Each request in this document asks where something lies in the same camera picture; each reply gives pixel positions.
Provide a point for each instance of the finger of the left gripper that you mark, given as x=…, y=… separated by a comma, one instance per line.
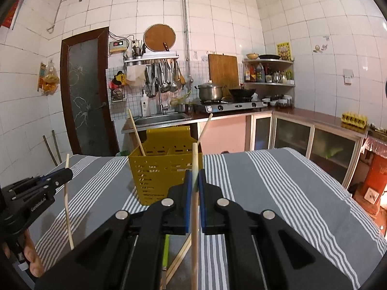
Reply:
x=58, y=178

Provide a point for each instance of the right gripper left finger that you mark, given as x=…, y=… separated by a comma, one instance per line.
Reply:
x=126, y=251

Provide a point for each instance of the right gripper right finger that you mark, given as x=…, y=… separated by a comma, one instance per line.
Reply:
x=263, y=251

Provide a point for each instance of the pink kitchen cabinet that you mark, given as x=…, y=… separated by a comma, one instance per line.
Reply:
x=227, y=134

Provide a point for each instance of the person's left hand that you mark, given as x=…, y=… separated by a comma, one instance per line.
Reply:
x=35, y=265

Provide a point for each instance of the chopstick in basket left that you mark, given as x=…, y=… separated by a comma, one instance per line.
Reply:
x=136, y=133

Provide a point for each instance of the chopstick in basket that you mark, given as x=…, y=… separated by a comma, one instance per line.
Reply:
x=204, y=129
x=136, y=133

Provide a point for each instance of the hanging plastic bag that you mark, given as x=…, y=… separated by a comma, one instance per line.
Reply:
x=48, y=79

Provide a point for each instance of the steel sink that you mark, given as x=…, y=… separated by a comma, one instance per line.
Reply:
x=142, y=123

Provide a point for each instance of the yellow slotted utensil basket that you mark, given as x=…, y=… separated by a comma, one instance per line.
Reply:
x=161, y=162

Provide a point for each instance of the white soap bottle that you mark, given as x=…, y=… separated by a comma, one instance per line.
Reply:
x=145, y=105

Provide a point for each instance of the dark brown glass door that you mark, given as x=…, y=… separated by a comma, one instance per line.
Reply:
x=84, y=93

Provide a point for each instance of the red stand with socket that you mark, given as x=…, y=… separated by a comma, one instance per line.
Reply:
x=368, y=195

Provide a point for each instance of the glass door cabinet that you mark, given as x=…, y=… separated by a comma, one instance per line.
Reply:
x=324, y=139

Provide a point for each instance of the chopstick in basket right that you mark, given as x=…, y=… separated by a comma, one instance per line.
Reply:
x=204, y=129

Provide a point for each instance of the steel gas stove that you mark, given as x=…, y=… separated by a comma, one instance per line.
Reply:
x=226, y=107

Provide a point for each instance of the black wok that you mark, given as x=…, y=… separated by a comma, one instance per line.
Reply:
x=242, y=94

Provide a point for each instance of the yellow egg tray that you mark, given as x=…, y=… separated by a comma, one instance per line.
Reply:
x=354, y=119

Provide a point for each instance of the steel cooking pot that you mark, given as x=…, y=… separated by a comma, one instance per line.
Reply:
x=209, y=91

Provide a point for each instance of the round wooden board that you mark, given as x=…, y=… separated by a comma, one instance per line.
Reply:
x=159, y=38

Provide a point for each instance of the corner shelf with bottles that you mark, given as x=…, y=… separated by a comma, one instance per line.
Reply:
x=268, y=69

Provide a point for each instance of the rectangular wooden cutting board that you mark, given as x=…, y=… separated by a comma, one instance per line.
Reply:
x=223, y=71

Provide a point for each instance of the wooden sticks against wall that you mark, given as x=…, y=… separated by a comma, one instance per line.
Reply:
x=55, y=155

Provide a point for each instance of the green frog handle utensil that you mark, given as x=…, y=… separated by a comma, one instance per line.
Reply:
x=165, y=253

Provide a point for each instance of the wall utensil rack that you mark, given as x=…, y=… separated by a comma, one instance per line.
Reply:
x=160, y=72

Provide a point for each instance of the white wall switch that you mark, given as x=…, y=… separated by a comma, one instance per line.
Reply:
x=348, y=75

